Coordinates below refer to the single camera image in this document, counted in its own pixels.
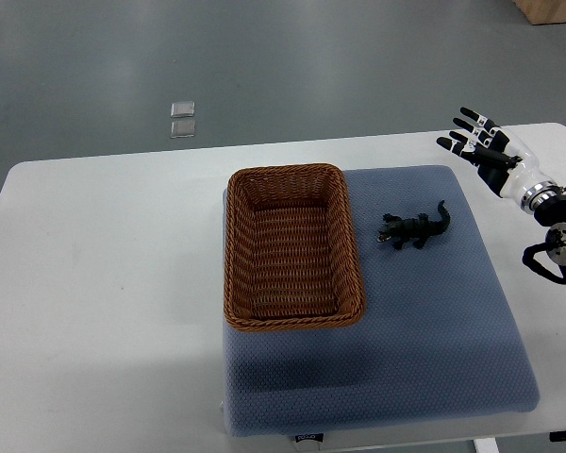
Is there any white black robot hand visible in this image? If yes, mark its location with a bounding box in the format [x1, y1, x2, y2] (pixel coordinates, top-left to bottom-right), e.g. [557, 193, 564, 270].
[437, 107, 562, 214]

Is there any dark toy crocodile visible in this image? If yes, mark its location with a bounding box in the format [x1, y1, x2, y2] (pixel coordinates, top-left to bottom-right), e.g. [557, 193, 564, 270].
[377, 200, 451, 250]

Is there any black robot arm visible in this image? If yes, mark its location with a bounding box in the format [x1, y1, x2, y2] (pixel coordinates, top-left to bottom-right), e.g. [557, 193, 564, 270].
[522, 187, 566, 286]

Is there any brown wicker basket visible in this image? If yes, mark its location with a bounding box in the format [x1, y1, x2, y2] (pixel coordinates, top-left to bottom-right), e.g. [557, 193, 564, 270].
[224, 163, 366, 333]

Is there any wooden box corner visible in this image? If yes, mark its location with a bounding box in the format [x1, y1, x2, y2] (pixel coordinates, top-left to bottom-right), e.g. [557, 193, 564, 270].
[513, 0, 566, 25]

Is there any blue-grey foam mat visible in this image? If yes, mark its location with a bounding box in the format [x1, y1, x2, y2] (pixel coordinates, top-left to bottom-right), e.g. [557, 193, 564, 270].
[224, 166, 540, 436]

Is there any upper floor plate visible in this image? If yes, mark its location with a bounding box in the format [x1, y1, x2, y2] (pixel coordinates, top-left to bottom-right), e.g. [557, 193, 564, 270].
[170, 101, 195, 118]

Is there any floor plate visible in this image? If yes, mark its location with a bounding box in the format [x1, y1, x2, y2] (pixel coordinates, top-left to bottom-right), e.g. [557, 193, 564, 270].
[170, 119, 196, 139]
[170, 101, 195, 118]

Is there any lower floor plate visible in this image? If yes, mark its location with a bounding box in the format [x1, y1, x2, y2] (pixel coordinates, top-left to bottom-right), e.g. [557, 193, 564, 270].
[170, 119, 196, 139]

